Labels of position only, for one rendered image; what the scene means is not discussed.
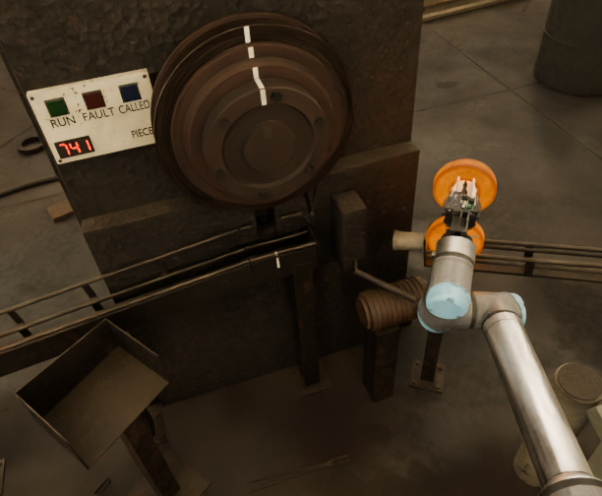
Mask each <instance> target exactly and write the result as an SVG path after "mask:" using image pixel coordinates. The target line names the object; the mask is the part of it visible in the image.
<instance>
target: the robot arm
mask: <svg viewBox="0 0 602 496"><path fill-rule="evenodd" d="M464 185H465V186H466V191H465V194H466V195H462V196H461V193H462V190H463V186H464ZM479 199H480V194H479V195H478V197H477V191H476V188H475V179H474V178H473V180H472V182H470V181H467V180H466V182H465V180H462V181H459V177H458V178H457V182H456V183H455V184H454V186H453V187H452V189H451V190H449V195H448V196H447V197H446V198H445V199H444V202H443V211H442V216H445V218H444V220H443V223H445V224H446V227H450V228H448V229H446V233H444V234H443V235H442V238H441V239H439V240H438V241H437V244H436V250H435V251H433V252H432V255H433V256H434V260H433V266H432V271H431V276H430V281H429V284H428V286H427V288H426V291H425V293H424V295H423V297H422V299H421V301H420V302H419V305H418V319H419V321H420V323H421V325H422V326H423V327H424V328H425V329H427V330H428V331H430V332H433V333H442V332H445V331H447V330H449V329H450V328H456V329H475V330H482V332H483V335H484V337H485V338H486V340H487V343H488V345H489V347H490V350H491V353H492V355H493V358H494V361H495V364H496V366H497V369H498V372H499V375H500V377H501V380H502V383H503V385H504V388H505V391H506V394H507V396H508V399H509V402H510V405H511V407H512V412H513V415H514V417H515V420H516V423H517V426H518V428H519V431H520V434H521V437H522V439H523V442H524V445H525V447H526V450H527V453H528V456H529V457H530V460H531V463H532V466H533V468H534V471H535V474H536V477H537V479H538V482H539V485H540V488H541V491H540V492H539V494H538V496H602V480H601V479H599V478H596V477H594V475H593V473H592V471H591V469H590V467H589V465H588V463H587V461H586V458H585V456H584V454H583V452H582V450H581V448H580V446H579V445H578V442H577V440H576V438H575V436H574V434H573V432H572V429H571V426H570V424H569V422H568V420H567V418H566V416H565V414H564V412H563V409H562V407H561V405H560V403H559V401H558V399H557V397H556V395H555V392H554V390H553V388H552V386H551V384H550V382H549V380H548V378H547V375H546V373H545V371H544V369H543V367H542V365H541V363H540V361H539V358H538V356H537V354H536V352H535V350H534V348H533V346H532V344H531V341H530V339H529V337H528V335H527V333H526V331H525V329H524V327H523V326H524V324H525V319H526V312H525V307H524V305H523V304H524V303H523V301H522V299H521V298H520V296H518V295H517V294H515V293H508V292H504V291H503V292H482V291H471V284H472V277H473V269H474V264H475V256H476V245H475V244H474V243H473V240H472V238H471V237H470V236H469V235H468V234H467V229H468V230H471V229H472V227H474V226H476V222H475V221H476V220H479V218H480V216H479V215H480V212H481V203H480V201H479Z"/></svg>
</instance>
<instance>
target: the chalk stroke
mask: <svg viewBox="0 0 602 496"><path fill-rule="evenodd" d="M244 33H245V40H246V43H247V42H251V39H250V33H249V27H244ZM248 50H249V57H250V58H253V57H254V49H253V47H248ZM253 73H254V79H255V81H256V83H257V85H258V87H259V88H260V89H262V88H264V86H263V84H262V82H261V81H260V79H257V78H259V73H258V67H256V68H253ZM260 92H261V100H262V105H266V104H267V100H266V91H265V90H260Z"/></svg>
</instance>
